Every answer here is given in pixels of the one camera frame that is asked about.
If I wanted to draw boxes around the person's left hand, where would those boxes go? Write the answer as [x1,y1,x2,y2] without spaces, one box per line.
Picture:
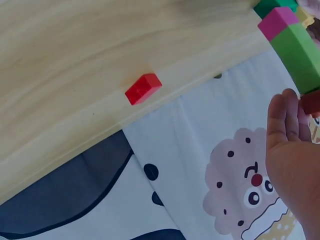
[298,0,320,46]

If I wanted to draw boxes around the person's right hand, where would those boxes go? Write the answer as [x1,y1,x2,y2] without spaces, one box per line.
[265,88,320,240]

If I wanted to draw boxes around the dark red block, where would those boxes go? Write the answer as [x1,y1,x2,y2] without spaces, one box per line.
[299,89,320,116]

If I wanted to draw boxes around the light green long block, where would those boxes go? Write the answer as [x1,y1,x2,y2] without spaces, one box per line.
[270,22,320,95]

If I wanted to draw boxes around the pink block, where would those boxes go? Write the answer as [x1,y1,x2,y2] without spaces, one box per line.
[257,6,300,43]

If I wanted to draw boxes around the pale yellow block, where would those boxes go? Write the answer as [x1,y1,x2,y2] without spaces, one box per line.
[295,6,316,29]

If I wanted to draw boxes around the dark green block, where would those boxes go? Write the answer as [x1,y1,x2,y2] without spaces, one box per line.
[253,0,299,20]

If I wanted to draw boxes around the bright red sloped block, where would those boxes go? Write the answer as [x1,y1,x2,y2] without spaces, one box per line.
[124,73,163,106]

